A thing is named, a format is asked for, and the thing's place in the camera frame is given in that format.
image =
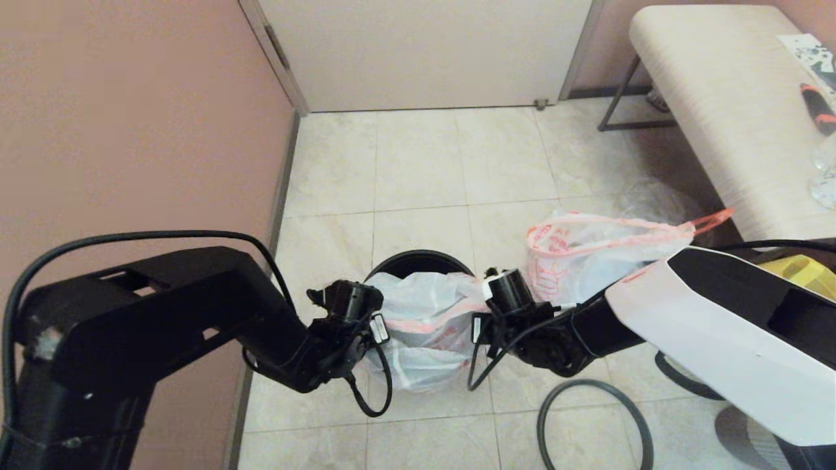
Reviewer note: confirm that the grey ribbed round object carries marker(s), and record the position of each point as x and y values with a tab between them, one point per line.
738	437

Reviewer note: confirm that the clear crumpled plastic wrap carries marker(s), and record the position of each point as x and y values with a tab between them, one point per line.
825	175

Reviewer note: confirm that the white door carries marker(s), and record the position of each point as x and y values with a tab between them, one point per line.
424	52

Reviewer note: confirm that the clear plastic bag dark contents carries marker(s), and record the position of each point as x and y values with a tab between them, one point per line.
653	196

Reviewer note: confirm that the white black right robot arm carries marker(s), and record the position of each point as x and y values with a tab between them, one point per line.
718	339

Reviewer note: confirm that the white trash bag red print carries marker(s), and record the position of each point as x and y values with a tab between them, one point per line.
424	294

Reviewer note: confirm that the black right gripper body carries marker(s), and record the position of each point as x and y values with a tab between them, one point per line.
548	339

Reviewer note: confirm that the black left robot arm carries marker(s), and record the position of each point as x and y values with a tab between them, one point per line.
163	307

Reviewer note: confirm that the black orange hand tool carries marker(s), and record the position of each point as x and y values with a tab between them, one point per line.
819	109

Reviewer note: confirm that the small grey white object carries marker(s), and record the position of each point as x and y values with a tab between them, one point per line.
655	99

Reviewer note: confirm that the black white printed paper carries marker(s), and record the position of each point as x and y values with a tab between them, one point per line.
810	51

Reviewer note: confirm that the yellow plastic shopping bag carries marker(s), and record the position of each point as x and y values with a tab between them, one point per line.
810	274

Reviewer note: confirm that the beige wooden table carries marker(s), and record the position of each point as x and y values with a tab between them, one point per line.
718	98

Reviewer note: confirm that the black trash bin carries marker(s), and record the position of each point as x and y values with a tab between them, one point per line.
418	261

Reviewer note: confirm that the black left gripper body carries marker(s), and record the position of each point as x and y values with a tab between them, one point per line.
346	326

